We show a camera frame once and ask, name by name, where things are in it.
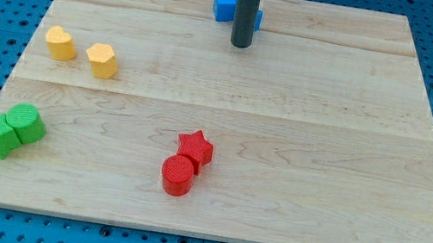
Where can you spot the blue cube block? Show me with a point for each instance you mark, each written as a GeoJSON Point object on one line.
{"type": "Point", "coordinates": [224, 10]}

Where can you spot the red star block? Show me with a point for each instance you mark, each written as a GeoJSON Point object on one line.
{"type": "Point", "coordinates": [196, 148]}

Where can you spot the red cylinder block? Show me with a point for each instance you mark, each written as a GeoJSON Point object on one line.
{"type": "Point", "coordinates": [177, 175]}

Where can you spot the light wooden board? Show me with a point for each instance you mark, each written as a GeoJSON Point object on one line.
{"type": "Point", "coordinates": [322, 129]}

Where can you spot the blue block behind rod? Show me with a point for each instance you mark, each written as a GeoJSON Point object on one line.
{"type": "Point", "coordinates": [258, 21]}

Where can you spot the yellow hexagon block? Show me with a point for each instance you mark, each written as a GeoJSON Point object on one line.
{"type": "Point", "coordinates": [102, 60]}

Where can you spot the yellow heart block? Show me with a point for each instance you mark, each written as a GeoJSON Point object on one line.
{"type": "Point", "coordinates": [60, 44]}

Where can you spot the green cylinder block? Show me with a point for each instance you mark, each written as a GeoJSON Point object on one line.
{"type": "Point", "coordinates": [25, 119]}

